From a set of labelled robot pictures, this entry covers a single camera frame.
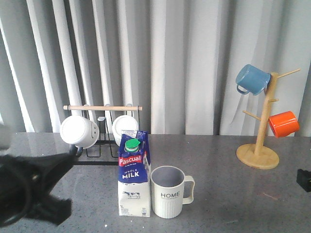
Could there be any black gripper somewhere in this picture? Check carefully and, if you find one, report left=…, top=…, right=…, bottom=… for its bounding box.
left=0, top=153, right=74, bottom=226
left=296, top=169, right=311, bottom=192

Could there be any Pascual whole milk carton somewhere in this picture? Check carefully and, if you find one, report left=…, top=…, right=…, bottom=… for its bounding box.
left=118, top=130, right=151, bottom=217

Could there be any white HOME mug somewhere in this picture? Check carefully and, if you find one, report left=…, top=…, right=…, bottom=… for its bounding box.
left=151, top=166, right=195, bottom=219

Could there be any wooden mug tree stand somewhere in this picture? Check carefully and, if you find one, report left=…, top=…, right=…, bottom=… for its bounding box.
left=236, top=68, right=300, bottom=169

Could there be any orange enamel mug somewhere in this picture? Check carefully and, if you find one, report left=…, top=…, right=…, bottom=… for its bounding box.
left=268, top=111, right=300, bottom=138

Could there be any white smiley hanging mug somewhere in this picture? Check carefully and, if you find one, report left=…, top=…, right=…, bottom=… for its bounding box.
left=60, top=116, right=100, bottom=157

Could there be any blue enamel mug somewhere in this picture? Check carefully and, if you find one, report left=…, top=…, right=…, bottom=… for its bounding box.
left=236, top=64, right=271, bottom=96

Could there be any white ribbed hanging mug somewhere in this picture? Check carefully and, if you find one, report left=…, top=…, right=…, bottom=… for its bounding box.
left=112, top=115, right=138, bottom=146

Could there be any white curtain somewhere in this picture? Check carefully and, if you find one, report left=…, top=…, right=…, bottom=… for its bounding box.
left=0, top=0, right=311, bottom=136

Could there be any black wire mug rack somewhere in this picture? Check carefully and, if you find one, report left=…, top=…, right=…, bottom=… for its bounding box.
left=63, top=104, right=142, bottom=166

